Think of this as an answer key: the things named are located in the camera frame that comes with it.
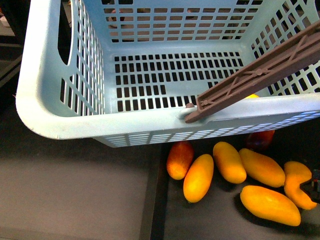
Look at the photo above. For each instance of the light blue plastic basket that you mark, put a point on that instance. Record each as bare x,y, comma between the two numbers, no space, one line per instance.
133,66

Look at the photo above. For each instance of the yellow lemon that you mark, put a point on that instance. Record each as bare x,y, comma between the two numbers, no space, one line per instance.
252,96

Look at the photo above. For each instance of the yellow mango front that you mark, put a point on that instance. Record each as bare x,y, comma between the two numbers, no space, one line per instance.
270,205

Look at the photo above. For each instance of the brown basket handle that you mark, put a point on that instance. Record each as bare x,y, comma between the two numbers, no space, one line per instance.
296,53

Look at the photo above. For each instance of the red orange mango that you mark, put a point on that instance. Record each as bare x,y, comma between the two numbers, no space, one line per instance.
179,159

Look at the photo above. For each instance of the dark red mango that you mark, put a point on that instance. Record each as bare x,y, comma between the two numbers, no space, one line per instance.
259,141

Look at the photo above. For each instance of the yellow mango curved right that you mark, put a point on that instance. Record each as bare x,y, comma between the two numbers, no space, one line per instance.
297,173

